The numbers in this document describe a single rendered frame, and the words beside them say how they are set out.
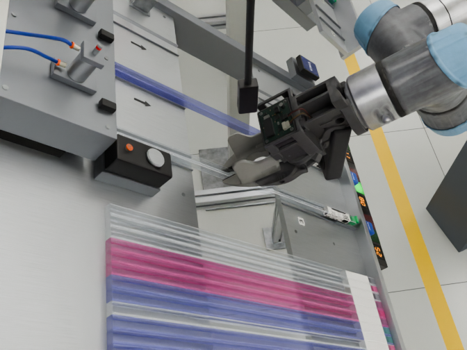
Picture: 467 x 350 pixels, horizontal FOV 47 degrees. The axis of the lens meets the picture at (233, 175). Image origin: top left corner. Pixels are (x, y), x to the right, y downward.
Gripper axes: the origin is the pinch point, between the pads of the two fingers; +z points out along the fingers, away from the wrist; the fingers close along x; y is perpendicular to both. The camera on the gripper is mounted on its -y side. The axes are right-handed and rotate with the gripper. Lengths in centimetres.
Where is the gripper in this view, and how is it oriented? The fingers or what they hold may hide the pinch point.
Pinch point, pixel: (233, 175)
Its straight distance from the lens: 77.8
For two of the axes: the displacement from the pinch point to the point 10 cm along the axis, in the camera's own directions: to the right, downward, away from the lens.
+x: 1.4, 8.3, -5.4
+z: -8.3, 4.0, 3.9
